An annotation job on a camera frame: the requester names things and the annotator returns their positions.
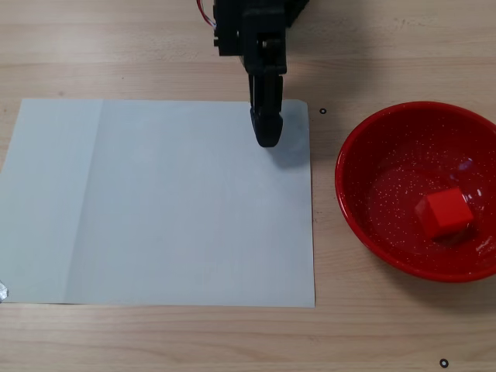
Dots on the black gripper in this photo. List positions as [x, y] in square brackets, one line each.
[266, 97]

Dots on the red cube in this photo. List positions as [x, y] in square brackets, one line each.
[445, 213]

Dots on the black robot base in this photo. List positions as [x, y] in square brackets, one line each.
[298, 7]

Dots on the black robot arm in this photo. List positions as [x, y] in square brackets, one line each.
[252, 3]

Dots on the red speckled bowl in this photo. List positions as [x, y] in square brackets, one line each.
[387, 174]

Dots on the white paper sheet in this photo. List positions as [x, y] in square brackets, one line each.
[174, 217]

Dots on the grey tape piece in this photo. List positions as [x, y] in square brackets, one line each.
[3, 290]

